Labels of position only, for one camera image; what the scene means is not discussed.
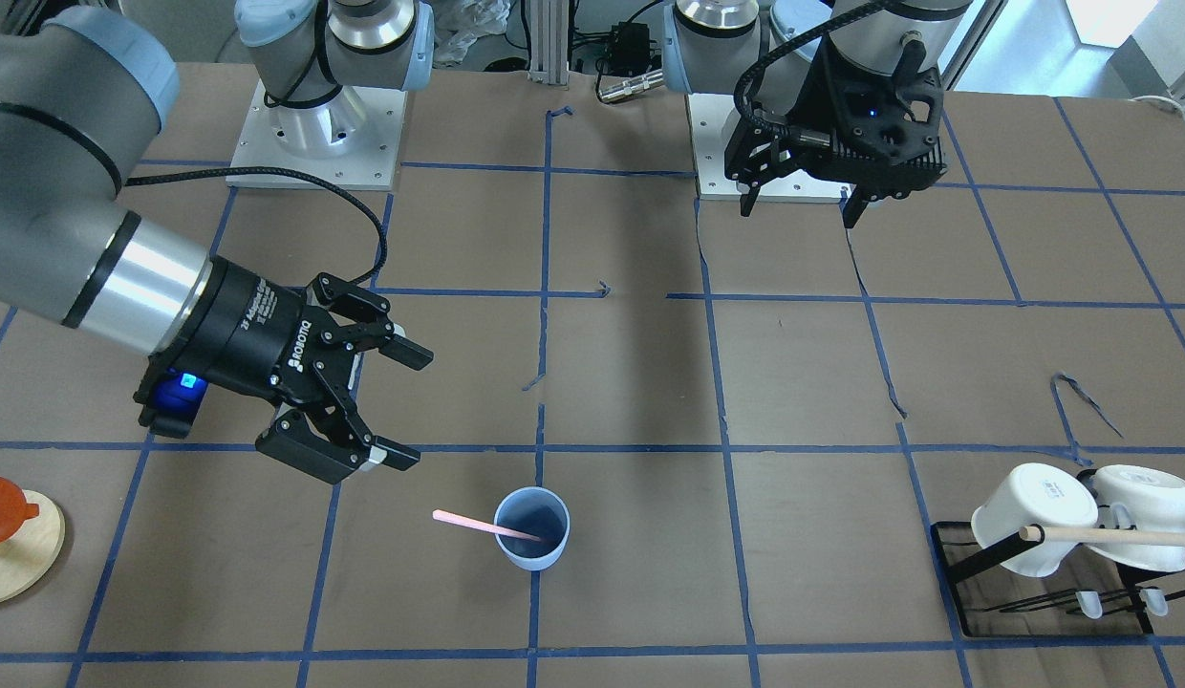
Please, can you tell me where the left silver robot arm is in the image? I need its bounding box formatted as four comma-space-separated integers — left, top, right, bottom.
661, 1, 969, 229

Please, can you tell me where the aluminium frame post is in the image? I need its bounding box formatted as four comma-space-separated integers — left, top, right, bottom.
520, 1, 575, 90

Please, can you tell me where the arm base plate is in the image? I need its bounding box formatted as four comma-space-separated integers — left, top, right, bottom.
686, 94, 871, 204
230, 83, 408, 192

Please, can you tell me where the light blue plastic cup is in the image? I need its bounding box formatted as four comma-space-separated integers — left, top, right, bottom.
493, 486, 571, 571

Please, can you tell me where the wooden rack rod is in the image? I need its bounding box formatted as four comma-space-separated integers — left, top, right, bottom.
1016, 525, 1185, 548

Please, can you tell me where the orange mug on stand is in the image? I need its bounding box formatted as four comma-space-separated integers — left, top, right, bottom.
0, 476, 39, 544

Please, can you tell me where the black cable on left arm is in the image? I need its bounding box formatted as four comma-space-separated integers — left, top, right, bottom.
734, 0, 909, 144

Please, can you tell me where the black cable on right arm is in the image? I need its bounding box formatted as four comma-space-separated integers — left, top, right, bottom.
122, 163, 391, 288

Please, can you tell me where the wooden mug tree stand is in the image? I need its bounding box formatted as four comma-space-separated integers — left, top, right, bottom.
0, 489, 68, 604

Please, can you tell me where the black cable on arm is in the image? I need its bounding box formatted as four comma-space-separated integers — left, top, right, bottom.
122, 163, 391, 288
734, 0, 909, 144

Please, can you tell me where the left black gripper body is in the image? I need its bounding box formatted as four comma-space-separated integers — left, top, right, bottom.
724, 91, 847, 191

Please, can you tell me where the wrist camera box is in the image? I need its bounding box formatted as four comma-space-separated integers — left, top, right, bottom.
134, 369, 209, 441
806, 36, 948, 200

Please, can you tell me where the black wire mug rack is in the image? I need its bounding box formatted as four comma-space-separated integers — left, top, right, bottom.
930, 520, 1185, 639

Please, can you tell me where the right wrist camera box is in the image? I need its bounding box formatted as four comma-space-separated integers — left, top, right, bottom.
134, 369, 209, 441

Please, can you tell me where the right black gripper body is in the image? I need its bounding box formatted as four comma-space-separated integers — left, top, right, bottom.
148, 257, 405, 484

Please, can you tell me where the white mug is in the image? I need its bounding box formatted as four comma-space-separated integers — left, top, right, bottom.
1087, 464, 1185, 573
971, 462, 1098, 548

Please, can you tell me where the pink chopstick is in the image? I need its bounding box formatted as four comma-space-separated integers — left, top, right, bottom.
431, 509, 547, 544

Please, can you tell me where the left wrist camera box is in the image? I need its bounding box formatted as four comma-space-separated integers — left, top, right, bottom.
806, 36, 948, 200

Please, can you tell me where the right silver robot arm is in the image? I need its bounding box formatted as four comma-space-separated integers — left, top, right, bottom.
0, 5, 434, 484

